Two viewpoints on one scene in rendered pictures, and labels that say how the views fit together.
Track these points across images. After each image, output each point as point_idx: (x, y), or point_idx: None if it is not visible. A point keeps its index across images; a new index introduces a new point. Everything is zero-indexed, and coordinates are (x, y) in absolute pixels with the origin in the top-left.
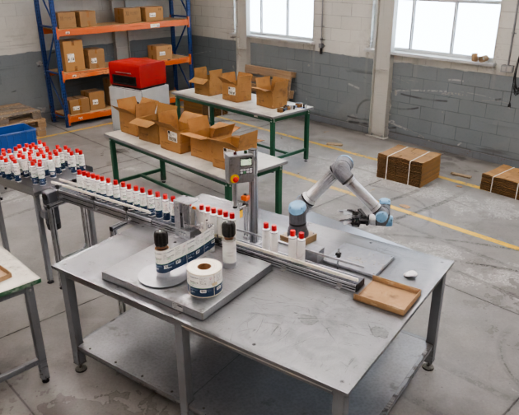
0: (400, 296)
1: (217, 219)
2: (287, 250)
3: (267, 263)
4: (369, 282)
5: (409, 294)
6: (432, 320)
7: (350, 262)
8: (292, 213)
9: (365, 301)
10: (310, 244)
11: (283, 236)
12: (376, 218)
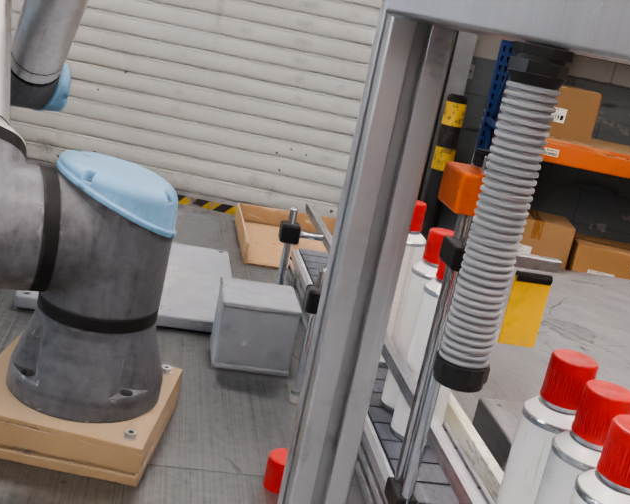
0: (275, 236)
1: None
2: (244, 433)
3: (495, 407)
4: (264, 267)
5: (251, 228)
6: None
7: (317, 215)
8: (174, 230)
9: None
10: (234, 300)
11: (151, 432)
12: (65, 96)
